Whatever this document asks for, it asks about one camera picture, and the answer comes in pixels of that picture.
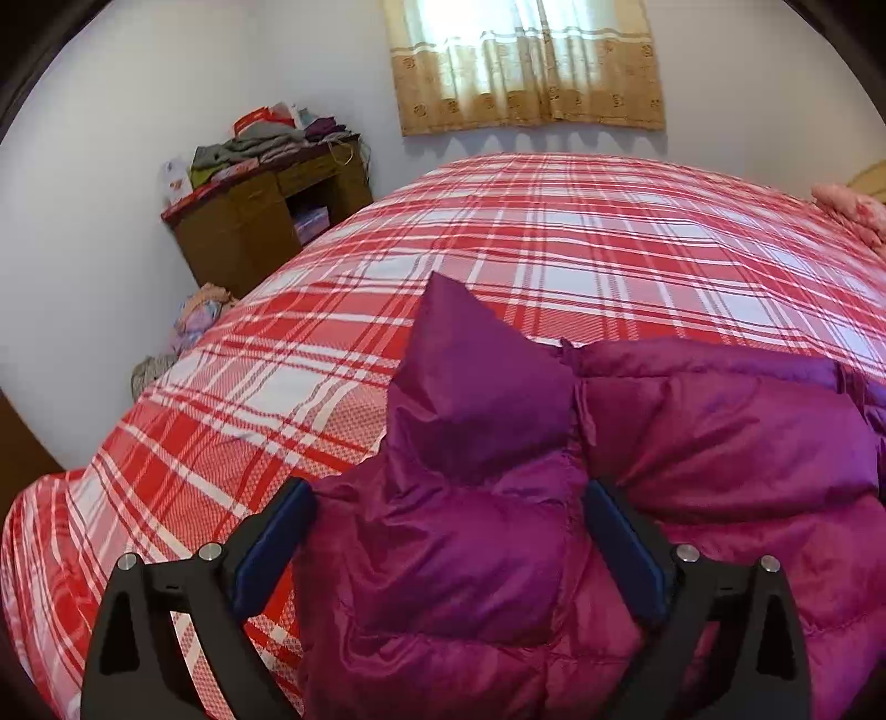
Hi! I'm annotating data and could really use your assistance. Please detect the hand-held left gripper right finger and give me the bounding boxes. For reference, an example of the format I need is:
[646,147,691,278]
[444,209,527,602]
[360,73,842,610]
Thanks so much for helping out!
[583,476,812,720]

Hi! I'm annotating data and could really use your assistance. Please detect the bed with red plaid sheet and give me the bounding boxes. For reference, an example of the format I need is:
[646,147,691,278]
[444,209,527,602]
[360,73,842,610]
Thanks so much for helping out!
[0,152,886,720]

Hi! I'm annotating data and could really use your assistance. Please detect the pastel clothes pile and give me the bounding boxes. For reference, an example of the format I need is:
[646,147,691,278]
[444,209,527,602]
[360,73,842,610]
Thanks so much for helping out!
[169,284,240,357]

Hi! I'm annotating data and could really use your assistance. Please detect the grey folded clothes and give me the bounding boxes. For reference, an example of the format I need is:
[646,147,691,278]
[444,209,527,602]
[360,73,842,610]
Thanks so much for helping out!
[190,131,306,171]

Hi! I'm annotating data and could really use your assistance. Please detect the red paper bag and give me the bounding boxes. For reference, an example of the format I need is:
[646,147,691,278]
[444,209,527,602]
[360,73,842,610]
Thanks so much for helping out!
[231,105,296,137]

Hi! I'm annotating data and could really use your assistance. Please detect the dark wooden furniture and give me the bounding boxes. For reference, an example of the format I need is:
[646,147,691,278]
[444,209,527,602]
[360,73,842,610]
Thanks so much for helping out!
[0,388,68,517]

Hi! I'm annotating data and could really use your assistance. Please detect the white printed card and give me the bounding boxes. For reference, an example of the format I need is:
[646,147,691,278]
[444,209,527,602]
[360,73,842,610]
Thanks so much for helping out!
[161,159,193,209]

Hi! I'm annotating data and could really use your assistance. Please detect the brown wooden desk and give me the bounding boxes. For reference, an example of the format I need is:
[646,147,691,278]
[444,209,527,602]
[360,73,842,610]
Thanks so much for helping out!
[161,135,375,300]

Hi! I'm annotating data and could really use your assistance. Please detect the stacked boxes in desk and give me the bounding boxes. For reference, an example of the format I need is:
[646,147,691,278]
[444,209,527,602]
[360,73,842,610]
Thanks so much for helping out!
[292,206,331,245]

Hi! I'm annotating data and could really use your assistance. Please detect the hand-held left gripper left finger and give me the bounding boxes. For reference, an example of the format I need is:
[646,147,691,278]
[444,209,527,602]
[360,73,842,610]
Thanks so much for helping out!
[79,476,318,720]

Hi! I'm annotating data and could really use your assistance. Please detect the grey patterned cloth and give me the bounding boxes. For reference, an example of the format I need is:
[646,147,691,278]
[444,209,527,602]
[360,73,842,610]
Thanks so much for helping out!
[130,353,179,400]

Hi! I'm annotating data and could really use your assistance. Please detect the beige window curtain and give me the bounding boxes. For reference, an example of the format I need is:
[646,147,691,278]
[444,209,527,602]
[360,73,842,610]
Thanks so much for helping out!
[383,0,667,137]

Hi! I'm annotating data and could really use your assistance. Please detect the pink pillow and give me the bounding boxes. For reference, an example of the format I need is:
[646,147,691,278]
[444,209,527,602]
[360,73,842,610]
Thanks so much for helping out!
[810,181,886,248]

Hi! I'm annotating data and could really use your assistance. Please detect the white cord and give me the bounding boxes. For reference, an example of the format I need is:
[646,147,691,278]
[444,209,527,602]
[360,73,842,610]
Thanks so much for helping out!
[331,135,372,182]

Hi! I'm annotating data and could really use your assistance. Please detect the purple down jacket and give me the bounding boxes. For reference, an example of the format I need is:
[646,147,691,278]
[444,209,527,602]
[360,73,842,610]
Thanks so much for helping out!
[291,271,886,720]

